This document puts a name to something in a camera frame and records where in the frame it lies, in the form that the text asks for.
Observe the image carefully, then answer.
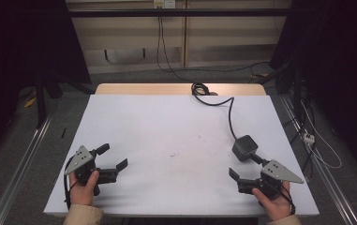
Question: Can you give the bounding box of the black adapter cable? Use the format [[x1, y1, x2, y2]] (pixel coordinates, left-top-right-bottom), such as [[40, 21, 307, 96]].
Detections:
[[190, 82, 238, 141]]

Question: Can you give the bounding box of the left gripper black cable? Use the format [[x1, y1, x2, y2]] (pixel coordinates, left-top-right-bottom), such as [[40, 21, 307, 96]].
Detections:
[[62, 155, 80, 211]]

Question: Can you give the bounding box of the white table cover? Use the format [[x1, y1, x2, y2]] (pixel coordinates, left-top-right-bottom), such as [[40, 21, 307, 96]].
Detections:
[[43, 94, 320, 218]]

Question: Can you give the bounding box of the white wall socket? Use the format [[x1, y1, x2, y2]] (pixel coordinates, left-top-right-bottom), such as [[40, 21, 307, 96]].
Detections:
[[153, 0, 176, 9]]

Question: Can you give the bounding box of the person's right hand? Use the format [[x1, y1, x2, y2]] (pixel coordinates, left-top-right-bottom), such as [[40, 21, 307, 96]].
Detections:
[[251, 181, 296, 222]]

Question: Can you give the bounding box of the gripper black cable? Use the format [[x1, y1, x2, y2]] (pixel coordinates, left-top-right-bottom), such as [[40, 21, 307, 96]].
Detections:
[[278, 183, 297, 217], [62, 155, 80, 211]]

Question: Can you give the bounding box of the wooden table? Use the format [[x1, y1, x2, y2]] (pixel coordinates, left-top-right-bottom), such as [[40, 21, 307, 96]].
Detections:
[[95, 82, 267, 97]]

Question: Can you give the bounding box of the person's left hand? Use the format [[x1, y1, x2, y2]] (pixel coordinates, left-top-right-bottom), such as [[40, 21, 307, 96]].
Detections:
[[68, 170, 100, 206]]

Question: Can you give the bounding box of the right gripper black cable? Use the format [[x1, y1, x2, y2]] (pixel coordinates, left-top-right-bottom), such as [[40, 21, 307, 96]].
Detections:
[[278, 183, 297, 217]]

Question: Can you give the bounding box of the white floor cable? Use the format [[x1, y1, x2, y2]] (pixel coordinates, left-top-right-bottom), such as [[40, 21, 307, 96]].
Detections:
[[300, 101, 344, 171]]

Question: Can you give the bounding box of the yellow floor tape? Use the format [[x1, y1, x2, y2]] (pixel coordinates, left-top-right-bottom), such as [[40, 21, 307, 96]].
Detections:
[[23, 97, 37, 109]]

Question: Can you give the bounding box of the black cube power adapter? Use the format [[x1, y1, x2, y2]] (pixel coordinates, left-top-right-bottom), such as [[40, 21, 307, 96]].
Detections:
[[231, 134, 259, 162]]

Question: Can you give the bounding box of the black metal stand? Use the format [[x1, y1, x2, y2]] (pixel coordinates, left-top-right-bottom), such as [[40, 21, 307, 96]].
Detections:
[[256, 60, 306, 126], [33, 70, 97, 129]]

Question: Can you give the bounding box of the black wall cable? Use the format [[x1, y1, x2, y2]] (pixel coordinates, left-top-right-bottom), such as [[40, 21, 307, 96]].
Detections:
[[156, 7, 273, 83]]

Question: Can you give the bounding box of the person's left beige sleeve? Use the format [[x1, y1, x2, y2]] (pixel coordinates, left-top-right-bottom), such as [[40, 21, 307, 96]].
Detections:
[[63, 203, 105, 225]]

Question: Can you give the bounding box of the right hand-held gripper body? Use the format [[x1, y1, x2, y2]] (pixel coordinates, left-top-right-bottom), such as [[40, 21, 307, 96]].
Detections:
[[237, 159, 305, 201]]

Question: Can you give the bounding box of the person's beige sleeve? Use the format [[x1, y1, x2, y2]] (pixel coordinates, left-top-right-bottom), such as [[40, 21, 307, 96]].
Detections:
[[63, 203, 105, 225], [266, 215, 302, 225]]

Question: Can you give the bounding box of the black horizontal bar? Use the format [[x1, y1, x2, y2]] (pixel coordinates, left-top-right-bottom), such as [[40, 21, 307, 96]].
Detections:
[[67, 7, 293, 18]]

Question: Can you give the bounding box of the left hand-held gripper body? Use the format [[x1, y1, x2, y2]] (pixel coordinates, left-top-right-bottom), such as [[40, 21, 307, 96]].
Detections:
[[64, 145, 119, 197]]

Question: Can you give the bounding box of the person's right beige sleeve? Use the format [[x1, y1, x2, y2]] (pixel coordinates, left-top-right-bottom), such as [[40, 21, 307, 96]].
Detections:
[[266, 215, 302, 225]]

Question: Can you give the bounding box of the aluminium floor rail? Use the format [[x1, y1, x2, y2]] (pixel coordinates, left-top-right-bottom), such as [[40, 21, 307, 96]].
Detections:
[[278, 95, 357, 225], [0, 114, 54, 225]]

